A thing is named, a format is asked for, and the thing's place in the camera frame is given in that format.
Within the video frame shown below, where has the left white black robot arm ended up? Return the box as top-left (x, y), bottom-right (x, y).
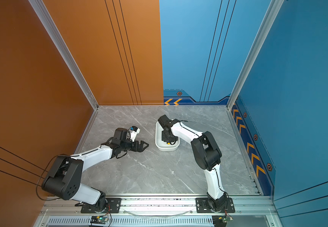
top-left (41, 126), bottom-right (149, 213)

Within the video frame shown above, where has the circuit board right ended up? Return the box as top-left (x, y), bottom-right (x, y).
top-left (212, 216), bottom-right (231, 227)

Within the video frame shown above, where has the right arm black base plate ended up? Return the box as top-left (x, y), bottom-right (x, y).
top-left (195, 197), bottom-right (236, 213)

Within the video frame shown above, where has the white plastic bin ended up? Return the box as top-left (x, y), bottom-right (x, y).
top-left (155, 122), bottom-right (180, 151)

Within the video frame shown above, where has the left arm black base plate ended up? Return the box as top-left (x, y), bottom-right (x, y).
top-left (81, 198), bottom-right (122, 214)

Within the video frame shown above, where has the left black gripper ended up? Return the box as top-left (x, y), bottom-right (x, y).
top-left (120, 139), bottom-right (149, 152)

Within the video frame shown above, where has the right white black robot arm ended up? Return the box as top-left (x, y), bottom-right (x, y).
top-left (158, 115), bottom-right (228, 212)

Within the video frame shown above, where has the aluminium corner post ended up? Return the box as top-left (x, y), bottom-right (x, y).
top-left (29, 0), bottom-right (99, 111)
top-left (226, 0), bottom-right (284, 111)

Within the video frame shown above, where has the green circuit board left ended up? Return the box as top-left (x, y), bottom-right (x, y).
top-left (90, 216), bottom-right (110, 227)

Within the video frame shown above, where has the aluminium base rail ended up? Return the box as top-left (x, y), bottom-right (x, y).
top-left (39, 194), bottom-right (278, 216)

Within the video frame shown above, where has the aluminium corner post left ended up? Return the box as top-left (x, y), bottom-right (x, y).
top-left (29, 0), bottom-right (99, 111)

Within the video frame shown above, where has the aluminium corner post right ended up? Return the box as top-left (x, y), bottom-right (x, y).
top-left (226, 0), bottom-right (284, 111)

